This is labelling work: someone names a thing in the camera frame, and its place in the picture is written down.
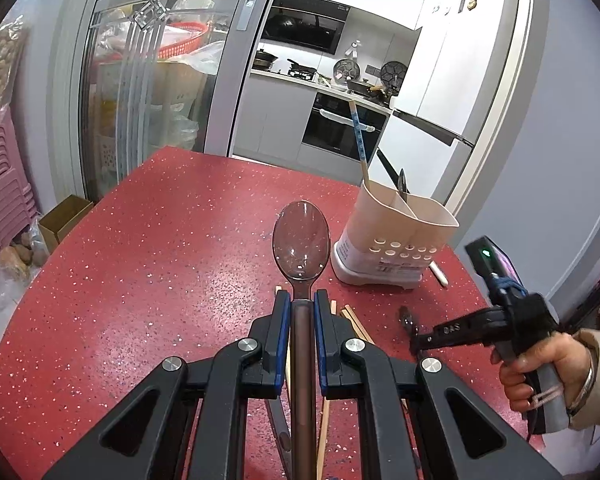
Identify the beige perforated cutlery holder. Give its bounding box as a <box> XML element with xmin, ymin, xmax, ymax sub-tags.
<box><xmin>330</xmin><ymin>181</ymin><xmax>460</xmax><ymax>289</ymax></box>

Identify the black built-in oven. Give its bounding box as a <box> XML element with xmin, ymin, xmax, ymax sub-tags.
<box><xmin>302</xmin><ymin>92</ymin><xmax>387</xmax><ymax>160</ymax></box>

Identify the small cardboard box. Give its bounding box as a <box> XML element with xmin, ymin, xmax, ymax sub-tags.
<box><xmin>38</xmin><ymin>195</ymin><xmax>94</xmax><ymax>254</ymax></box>

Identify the white handled utensil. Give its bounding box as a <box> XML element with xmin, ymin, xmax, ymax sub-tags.
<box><xmin>429</xmin><ymin>261</ymin><xmax>449</xmax><ymax>288</ymax></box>

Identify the black range hood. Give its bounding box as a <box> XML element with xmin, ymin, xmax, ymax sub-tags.
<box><xmin>262</xmin><ymin>0</ymin><xmax>350</xmax><ymax>55</ymax></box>

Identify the glass sliding door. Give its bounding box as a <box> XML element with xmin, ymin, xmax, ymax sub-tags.
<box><xmin>46</xmin><ymin>0</ymin><xmax>272</xmax><ymax>200</ymax></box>

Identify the yellow floral wooden chopstick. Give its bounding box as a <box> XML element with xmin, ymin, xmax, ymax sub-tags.
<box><xmin>275</xmin><ymin>285</ymin><xmax>292</xmax><ymax>407</ymax></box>

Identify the plain bamboo chopstick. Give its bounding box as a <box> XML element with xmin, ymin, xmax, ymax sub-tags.
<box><xmin>315</xmin><ymin>300</ymin><xmax>338</xmax><ymax>480</ymax></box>
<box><xmin>340</xmin><ymin>304</ymin><xmax>375</xmax><ymax>344</ymax></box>

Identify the blue patterned wooden chopstick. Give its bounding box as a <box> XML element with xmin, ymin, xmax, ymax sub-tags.
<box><xmin>349</xmin><ymin>101</ymin><xmax>370</xmax><ymax>187</ymax></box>

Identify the right human hand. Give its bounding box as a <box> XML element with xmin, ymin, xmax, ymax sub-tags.
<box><xmin>490</xmin><ymin>328</ymin><xmax>598</xmax><ymax>415</ymax></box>

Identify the white refrigerator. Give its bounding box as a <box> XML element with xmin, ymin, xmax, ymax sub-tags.
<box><xmin>369</xmin><ymin>0</ymin><xmax>527</xmax><ymax>206</ymax></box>

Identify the red plastic basket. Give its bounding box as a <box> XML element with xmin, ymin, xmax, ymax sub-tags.
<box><xmin>157</xmin><ymin>22</ymin><xmax>209</xmax><ymax>60</ymax></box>

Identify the bag of round nuts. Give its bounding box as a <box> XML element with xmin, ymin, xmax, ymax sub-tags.
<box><xmin>0</xmin><ymin>15</ymin><xmax>27</xmax><ymax>109</ymax></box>

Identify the pink plastic stool stack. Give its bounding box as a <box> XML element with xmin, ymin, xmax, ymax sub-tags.
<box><xmin>0</xmin><ymin>106</ymin><xmax>38</xmax><ymax>252</ymax></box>

